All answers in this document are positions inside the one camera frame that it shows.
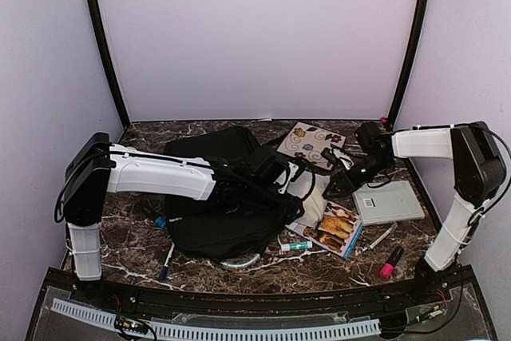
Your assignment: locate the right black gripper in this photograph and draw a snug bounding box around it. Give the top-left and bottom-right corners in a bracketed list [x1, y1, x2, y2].
[323, 153, 393, 199]

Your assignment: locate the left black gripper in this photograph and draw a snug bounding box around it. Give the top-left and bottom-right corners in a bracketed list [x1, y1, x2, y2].
[244, 181, 304, 224]

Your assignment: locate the dog picture book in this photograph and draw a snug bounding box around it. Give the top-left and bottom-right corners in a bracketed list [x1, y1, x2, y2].
[287, 201, 363, 260]

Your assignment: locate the black student bag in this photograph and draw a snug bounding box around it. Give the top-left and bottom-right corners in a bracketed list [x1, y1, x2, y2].
[164, 126, 303, 261]

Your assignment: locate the grey shrink-wrapped notebook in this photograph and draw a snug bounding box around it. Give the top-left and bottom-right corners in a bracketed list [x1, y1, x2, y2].
[352, 180, 425, 226]

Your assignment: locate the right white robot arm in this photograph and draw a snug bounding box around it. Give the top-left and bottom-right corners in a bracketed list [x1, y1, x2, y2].
[323, 121, 510, 304]

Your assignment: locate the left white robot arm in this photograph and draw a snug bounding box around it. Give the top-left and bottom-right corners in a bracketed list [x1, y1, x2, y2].
[54, 133, 312, 306]

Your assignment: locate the floral square plate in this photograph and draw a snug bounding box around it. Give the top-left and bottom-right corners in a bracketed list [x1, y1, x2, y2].
[277, 122, 347, 170]

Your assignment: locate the green white glue stick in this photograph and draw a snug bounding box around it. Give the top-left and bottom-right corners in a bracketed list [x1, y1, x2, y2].
[279, 241, 313, 253]

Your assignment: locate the thin white green pen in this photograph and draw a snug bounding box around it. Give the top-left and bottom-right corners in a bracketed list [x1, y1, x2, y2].
[362, 222, 398, 252]

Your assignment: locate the clear tape roll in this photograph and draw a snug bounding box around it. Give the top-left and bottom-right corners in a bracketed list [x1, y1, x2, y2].
[220, 253, 261, 271]

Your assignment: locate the pink black highlighter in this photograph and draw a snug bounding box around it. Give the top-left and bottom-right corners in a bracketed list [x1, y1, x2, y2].
[379, 246, 404, 280]

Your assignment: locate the blue capped marker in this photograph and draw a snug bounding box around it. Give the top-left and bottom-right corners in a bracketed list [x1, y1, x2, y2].
[143, 206, 167, 229]

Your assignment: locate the blue ballpoint pen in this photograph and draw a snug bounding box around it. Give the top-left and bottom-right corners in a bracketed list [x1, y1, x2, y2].
[158, 243, 175, 282]

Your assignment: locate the small circuit board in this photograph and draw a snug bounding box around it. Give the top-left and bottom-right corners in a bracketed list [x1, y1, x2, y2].
[114, 315, 149, 335]

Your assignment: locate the black front rail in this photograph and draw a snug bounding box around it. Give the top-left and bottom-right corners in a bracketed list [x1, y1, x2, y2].
[37, 266, 476, 319]

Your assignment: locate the grey slotted cable duct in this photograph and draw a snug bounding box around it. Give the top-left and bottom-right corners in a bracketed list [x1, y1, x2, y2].
[50, 299, 382, 340]

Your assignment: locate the right black frame post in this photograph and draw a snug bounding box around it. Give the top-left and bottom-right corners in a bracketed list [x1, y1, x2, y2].
[384, 0, 428, 131]

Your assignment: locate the black frame post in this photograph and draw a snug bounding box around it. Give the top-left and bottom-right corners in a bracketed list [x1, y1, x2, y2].
[384, 0, 428, 131]
[86, 0, 131, 129]

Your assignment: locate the left black frame post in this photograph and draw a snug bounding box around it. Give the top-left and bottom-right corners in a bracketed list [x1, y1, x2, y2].
[86, 0, 131, 129]

